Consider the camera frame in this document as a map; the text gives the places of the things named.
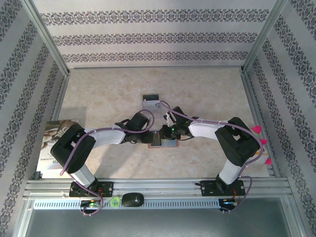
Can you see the black credit card with chip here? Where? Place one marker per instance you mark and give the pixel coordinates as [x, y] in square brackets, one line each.
[151, 96]

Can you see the magazine with photo cover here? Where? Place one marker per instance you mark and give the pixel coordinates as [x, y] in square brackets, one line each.
[53, 130]

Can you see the white blue credit card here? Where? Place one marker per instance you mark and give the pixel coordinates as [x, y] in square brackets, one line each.
[151, 105]

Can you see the aluminium side floor rail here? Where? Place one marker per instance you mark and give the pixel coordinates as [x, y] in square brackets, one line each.
[254, 103]
[59, 103]

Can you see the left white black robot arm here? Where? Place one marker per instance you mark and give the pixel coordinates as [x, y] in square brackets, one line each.
[108, 137]

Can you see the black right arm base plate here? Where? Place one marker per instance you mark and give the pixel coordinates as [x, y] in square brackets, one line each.
[209, 188]

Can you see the green tape roll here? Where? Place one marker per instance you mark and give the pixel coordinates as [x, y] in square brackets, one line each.
[111, 202]

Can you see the aluminium frame post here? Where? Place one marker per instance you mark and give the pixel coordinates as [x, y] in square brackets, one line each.
[47, 37]
[265, 34]

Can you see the dark credit card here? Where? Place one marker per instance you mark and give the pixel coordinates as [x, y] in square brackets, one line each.
[156, 139]

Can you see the aluminium mounting rail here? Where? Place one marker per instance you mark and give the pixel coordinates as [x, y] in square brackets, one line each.
[160, 187]

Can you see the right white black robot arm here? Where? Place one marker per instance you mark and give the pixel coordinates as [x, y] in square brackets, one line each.
[205, 129]

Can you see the small black bracket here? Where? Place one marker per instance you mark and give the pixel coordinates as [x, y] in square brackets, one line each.
[38, 175]

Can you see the left electronics board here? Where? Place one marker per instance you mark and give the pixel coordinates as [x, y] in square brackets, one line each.
[91, 204]

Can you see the colourful plush toy pink spikes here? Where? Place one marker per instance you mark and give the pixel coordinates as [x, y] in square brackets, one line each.
[256, 129]

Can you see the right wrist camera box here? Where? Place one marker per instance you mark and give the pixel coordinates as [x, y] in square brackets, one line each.
[169, 118]

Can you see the brown leather card holder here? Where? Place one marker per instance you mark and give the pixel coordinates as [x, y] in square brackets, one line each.
[158, 147]

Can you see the black computer mouse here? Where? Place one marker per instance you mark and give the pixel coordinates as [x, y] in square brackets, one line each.
[133, 200]

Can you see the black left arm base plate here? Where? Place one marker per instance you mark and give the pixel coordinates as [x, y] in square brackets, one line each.
[106, 188]

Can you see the silver card packet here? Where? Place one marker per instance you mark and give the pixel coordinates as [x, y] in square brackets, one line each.
[148, 111]

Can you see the aluminium back floor rail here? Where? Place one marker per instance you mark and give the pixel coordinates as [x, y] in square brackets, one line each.
[155, 67]

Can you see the light blue credit card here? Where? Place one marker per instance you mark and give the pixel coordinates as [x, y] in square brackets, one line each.
[169, 143]

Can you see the right electronics board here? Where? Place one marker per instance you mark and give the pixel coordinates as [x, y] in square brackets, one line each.
[228, 203]

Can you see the electronics board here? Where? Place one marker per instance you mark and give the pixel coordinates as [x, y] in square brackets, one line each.
[228, 203]
[91, 204]

